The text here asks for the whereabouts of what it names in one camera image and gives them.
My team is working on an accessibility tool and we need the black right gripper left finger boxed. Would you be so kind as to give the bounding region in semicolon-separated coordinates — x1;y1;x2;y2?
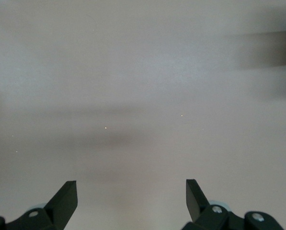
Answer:
0;181;78;230

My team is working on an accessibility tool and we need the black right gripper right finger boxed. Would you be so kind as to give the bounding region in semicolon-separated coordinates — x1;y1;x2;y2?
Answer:
181;179;284;230

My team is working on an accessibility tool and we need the brown table mat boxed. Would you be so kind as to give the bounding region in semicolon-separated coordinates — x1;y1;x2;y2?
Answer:
0;0;286;230

